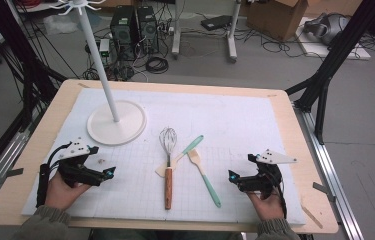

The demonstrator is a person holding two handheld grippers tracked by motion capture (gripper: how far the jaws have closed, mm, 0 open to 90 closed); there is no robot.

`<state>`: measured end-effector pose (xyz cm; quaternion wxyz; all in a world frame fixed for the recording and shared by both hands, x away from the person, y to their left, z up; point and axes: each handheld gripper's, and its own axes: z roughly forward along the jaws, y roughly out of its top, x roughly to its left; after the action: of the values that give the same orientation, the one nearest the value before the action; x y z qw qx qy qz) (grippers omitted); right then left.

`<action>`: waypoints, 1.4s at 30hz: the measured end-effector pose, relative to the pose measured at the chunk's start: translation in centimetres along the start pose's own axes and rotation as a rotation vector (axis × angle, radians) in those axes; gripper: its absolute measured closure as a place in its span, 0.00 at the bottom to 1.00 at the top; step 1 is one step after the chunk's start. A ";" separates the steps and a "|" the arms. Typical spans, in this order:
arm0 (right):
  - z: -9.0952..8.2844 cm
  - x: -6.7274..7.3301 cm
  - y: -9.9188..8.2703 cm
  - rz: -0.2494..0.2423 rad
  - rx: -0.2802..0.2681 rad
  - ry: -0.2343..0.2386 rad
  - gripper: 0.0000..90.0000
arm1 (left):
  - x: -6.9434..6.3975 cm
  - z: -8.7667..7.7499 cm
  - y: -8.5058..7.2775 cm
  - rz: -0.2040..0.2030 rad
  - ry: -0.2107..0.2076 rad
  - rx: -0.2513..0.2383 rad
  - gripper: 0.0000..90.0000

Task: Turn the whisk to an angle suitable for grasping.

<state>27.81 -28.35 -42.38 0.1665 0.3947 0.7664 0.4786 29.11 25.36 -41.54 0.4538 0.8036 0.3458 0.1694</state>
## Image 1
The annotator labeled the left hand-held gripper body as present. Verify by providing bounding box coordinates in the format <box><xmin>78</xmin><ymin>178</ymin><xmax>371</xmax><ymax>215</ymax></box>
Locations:
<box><xmin>55</xmin><ymin>141</ymin><xmax>107</xmax><ymax>188</ymax></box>

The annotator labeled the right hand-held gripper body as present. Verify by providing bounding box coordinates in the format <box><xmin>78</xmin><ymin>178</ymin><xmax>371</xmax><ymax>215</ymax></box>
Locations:
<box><xmin>237</xmin><ymin>148</ymin><xmax>298</xmax><ymax>201</ymax></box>

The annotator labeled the green and beige basting brush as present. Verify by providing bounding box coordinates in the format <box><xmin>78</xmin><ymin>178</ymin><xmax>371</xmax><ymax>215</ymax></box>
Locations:
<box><xmin>187</xmin><ymin>148</ymin><xmax>222</xmax><ymax>209</ymax></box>

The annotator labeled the white hook rack stand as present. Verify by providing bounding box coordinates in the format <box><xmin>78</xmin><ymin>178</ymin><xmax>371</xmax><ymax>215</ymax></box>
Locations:
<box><xmin>48</xmin><ymin>0</ymin><xmax>148</xmax><ymax>147</ymax></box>

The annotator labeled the wooden-handled metal whisk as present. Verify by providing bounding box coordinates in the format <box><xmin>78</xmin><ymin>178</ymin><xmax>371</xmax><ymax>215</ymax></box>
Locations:
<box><xmin>158</xmin><ymin>127</ymin><xmax>178</xmax><ymax>211</ymax></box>

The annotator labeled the person's right hand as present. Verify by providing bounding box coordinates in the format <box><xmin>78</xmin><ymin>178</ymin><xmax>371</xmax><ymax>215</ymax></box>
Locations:
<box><xmin>245</xmin><ymin>191</ymin><xmax>286</xmax><ymax>222</ymax></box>

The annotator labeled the person's left hand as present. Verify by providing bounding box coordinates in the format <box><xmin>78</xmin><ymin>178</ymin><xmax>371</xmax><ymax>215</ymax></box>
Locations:
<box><xmin>44</xmin><ymin>171</ymin><xmax>92</xmax><ymax>212</ymax></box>

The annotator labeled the white foam grid mat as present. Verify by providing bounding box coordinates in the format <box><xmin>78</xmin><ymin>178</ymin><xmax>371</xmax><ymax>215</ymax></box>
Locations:
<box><xmin>21</xmin><ymin>87</ymin><xmax>307</xmax><ymax>226</ymax></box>

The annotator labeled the small white and green device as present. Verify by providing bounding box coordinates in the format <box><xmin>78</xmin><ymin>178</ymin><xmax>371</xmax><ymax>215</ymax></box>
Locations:
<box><xmin>98</xmin><ymin>38</ymin><xmax>111</xmax><ymax>58</ymax></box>

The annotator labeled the black computer tower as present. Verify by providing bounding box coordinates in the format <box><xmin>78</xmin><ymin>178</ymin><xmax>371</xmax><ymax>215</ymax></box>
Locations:
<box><xmin>109</xmin><ymin>4</ymin><xmax>139</xmax><ymax>62</ymax></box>
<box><xmin>137</xmin><ymin>5</ymin><xmax>160</xmax><ymax>54</ymax></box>

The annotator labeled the white desk leg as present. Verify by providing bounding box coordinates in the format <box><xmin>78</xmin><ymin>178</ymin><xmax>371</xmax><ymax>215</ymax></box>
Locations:
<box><xmin>227</xmin><ymin>0</ymin><xmax>243</xmax><ymax>63</ymax></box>
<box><xmin>171</xmin><ymin>0</ymin><xmax>183</xmax><ymax>56</ymax></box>

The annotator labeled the white flat board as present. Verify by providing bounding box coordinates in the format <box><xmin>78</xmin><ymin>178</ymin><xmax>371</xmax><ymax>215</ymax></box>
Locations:
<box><xmin>295</xmin><ymin>16</ymin><xmax>372</xmax><ymax>61</ymax></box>

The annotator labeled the large open cardboard box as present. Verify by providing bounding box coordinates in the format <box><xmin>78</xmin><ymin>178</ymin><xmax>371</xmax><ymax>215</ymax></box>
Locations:
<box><xmin>245</xmin><ymin>0</ymin><xmax>309</xmax><ymax>42</ymax></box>

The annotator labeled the black flat box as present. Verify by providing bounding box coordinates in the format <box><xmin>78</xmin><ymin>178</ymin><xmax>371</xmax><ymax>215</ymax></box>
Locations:
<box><xmin>200</xmin><ymin>14</ymin><xmax>233</xmax><ymax>32</ymax></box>

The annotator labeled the grey helmet-shaped device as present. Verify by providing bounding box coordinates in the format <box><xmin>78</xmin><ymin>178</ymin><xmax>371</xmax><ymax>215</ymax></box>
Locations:
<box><xmin>303</xmin><ymin>12</ymin><xmax>351</xmax><ymax>46</ymax></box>

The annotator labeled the right hand-held gripper black cable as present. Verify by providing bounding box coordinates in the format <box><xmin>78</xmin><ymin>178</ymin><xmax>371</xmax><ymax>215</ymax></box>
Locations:
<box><xmin>273</xmin><ymin>166</ymin><xmax>288</xmax><ymax>220</ymax></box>

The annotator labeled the hand-held gripper black cable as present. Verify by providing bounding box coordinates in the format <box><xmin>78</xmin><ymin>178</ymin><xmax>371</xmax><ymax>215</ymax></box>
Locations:
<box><xmin>273</xmin><ymin>166</ymin><xmax>288</xmax><ymax>220</ymax></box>
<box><xmin>35</xmin><ymin>142</ymin><xmax>73</xmax><ymax>208</ymax></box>

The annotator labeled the left hand-held gripper black cable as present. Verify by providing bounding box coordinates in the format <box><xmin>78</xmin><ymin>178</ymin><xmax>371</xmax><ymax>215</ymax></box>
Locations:
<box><xmin>35</xmin><ymin>142</ymin><xmax>73</xmax><ymax>208</ymax></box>

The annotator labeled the grey metal bracket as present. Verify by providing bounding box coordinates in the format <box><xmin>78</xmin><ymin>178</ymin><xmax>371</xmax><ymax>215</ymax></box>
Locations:
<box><xmin>0</xmin><ymin>168</ymin><xmax>25</xmax><ymax>185</ymax></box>
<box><xmin>312</xmin><ymin>181</ymin><xmax>337</xmax><ymax>203</ymax></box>

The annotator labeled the aluminium rail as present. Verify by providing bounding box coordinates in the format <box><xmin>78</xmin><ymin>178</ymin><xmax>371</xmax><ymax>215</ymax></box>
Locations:
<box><xmin>0</xmin><ymin>129</ymin><xmax>31</xmax><ymax>218</ymax></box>
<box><xmin>293</xmin><ymin>103</ymin><xmax>365</xmax><ymax>240</ymax></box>

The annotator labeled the coiled black cable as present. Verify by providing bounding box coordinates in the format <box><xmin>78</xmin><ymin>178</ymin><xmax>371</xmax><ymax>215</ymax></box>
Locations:
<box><xmin>145</xmin><ymin>56</ymin><xmax>170</xmax><ymax>75</ymax></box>

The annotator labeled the black metal frame stand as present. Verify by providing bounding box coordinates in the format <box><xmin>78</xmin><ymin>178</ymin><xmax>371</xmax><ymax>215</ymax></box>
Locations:
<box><xmin>0</xmin><ymin>0</ymin><xmax>68</xmax><ymax>134</ymax></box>
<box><xmin>284</xmin><ymin>0</ymin><xmax>375</xmax><ymax>146</ymax></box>

